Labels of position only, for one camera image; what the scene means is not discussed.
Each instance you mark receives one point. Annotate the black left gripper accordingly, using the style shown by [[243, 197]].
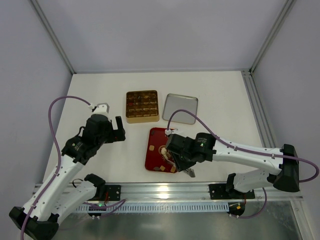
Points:
[[114, 131]]

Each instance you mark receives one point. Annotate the red rectangular tin tray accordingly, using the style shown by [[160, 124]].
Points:
[[154, 161]]

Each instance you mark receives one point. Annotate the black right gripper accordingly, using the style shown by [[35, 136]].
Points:
[[178, 157]]

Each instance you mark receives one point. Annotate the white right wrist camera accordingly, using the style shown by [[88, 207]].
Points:
[[171, 131]]

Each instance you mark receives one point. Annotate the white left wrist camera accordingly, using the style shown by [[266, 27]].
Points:
[[100, 108]]

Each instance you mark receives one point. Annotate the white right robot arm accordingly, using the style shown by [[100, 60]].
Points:
[[273, 167]]

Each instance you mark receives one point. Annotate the slotted cable duct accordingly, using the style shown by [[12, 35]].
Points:
[[169, 207]]

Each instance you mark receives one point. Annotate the aluminium mounting rail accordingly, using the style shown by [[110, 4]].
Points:
[[194, 191]]

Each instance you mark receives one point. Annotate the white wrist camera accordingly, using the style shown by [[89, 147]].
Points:
[[171, 131], [100, 108]]

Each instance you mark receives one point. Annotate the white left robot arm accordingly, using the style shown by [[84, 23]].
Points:
[[41, 216]]

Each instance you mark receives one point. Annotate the gold chocolate box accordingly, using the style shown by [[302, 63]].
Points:
[[142, 107]]

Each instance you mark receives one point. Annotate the tan chocolate piece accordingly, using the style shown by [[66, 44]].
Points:
[[151, 148]]

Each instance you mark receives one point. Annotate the silver tin lid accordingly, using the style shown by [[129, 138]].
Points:
[[174, 102]]

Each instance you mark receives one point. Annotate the metal tongs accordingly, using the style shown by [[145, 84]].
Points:
[[188, 171]]

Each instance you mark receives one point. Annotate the white figurine chocolate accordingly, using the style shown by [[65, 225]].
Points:
[[163, 151]]

